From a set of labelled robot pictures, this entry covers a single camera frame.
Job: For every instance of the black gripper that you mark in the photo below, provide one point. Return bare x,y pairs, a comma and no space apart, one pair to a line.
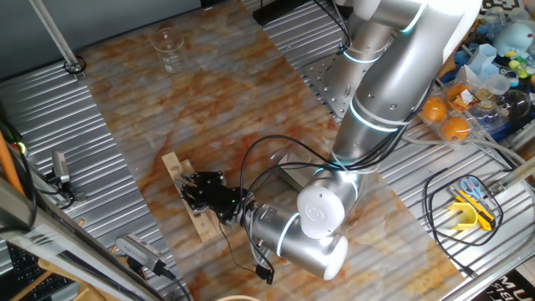
221,200

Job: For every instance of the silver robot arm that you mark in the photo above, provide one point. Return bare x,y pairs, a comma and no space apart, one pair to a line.
397,75

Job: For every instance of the wooden test tube rack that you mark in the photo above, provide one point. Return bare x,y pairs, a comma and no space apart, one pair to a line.
205,228

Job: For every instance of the orange marble pattern mat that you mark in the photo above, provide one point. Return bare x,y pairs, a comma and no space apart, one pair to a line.
209,104

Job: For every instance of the clear plastic tray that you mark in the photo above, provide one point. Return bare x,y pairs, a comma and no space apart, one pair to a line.
301,156

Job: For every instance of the clear glass beaker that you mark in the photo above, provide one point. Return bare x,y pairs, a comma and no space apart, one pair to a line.
169,54

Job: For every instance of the black keyboard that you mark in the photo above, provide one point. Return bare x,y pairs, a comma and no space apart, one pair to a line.
25,271

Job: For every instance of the metal pole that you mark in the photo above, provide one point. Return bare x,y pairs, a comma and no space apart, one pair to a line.
56,35

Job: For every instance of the orange fruit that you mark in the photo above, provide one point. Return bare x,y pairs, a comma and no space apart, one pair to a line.
455,129
453,93
434,109

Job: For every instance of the yellow curved plastic piece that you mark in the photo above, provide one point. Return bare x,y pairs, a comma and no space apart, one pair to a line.
455,206

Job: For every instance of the wooden plate stand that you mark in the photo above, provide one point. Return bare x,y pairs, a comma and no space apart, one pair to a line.
447,67

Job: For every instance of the yellow utility knife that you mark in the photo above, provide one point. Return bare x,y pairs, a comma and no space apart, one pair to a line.
476,211

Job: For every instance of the light blue hexagonal cup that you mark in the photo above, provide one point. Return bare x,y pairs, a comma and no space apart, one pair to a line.
485,56

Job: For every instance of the clear measuring cup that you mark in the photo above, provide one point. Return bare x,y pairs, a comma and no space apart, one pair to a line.
497,85

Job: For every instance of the black printed mat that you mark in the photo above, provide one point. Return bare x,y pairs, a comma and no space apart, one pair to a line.
510,288

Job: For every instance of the round glass flask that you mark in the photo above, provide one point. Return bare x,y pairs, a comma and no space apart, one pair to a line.
516,104

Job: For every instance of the yellow green toy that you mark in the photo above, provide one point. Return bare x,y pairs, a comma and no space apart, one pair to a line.
518,69

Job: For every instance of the blue plush toy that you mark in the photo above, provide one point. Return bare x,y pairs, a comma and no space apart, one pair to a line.
516,39

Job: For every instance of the black white marker board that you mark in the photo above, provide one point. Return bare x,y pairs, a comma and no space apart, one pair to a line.
501,4

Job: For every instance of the grey depth camera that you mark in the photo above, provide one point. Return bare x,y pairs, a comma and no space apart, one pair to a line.
60,167
138,251

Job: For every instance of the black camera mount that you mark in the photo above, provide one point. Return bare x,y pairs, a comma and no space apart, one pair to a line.
62,190

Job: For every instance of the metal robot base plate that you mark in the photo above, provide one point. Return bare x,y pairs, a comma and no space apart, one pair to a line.
322,79

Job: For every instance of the aluminium frame beam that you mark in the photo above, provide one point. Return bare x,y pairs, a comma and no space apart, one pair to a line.
25,234

